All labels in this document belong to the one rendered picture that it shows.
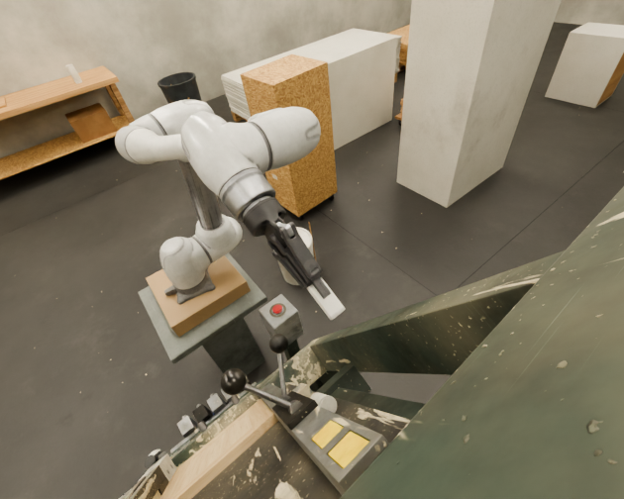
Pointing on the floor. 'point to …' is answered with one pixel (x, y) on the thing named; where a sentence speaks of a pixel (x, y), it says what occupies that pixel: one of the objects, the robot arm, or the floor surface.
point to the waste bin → (179, 87)
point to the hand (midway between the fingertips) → (326, 298)
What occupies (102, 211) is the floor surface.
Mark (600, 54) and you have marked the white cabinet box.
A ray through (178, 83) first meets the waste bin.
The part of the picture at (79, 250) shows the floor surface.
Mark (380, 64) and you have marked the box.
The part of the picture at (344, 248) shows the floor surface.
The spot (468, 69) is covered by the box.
